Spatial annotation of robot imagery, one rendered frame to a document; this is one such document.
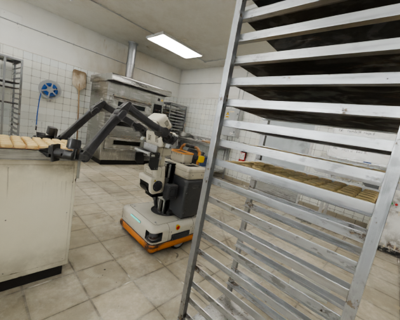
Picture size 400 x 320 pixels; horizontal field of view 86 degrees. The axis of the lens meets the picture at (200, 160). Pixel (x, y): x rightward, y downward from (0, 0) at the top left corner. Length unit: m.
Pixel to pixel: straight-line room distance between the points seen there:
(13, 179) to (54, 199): 0.25
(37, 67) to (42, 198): 4.51
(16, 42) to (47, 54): 0.52
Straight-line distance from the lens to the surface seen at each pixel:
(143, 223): 2.09
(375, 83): 0.81
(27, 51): 5.92
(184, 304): 1.28
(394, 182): 0.75
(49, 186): 1.64
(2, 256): 1.79
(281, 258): 0.90
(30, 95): 5.87
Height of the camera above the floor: 1.18
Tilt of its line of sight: 8 degrees down
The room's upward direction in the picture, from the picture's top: 10 degrees clockwise
